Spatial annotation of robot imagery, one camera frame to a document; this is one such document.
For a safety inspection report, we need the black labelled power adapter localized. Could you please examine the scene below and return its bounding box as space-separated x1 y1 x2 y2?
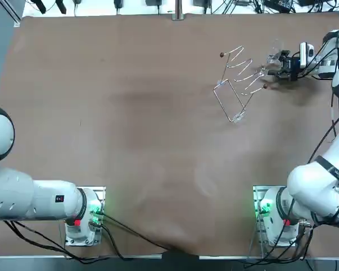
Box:
263 0 297 12

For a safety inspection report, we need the aluminium frame post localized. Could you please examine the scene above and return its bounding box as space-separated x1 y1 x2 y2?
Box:
171 0 186 21

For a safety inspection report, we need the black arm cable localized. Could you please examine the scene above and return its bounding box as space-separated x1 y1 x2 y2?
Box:
307 90 339 165

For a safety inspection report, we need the aluminium frame profile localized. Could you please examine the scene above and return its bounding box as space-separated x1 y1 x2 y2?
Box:
0 0 23 28

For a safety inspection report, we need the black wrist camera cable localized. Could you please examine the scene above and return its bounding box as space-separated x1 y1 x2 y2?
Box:
302 30 339 80

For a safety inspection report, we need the clear glass goblet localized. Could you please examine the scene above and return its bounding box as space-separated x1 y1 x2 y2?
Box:
257 38 285 78

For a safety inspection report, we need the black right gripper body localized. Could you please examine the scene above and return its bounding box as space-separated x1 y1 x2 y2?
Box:
285 55 302 83

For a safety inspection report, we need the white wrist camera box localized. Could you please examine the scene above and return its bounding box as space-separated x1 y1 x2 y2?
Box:
299 42 315 68

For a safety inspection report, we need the silver wire goblet holder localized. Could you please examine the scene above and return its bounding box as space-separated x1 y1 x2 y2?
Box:
213 46 270 124

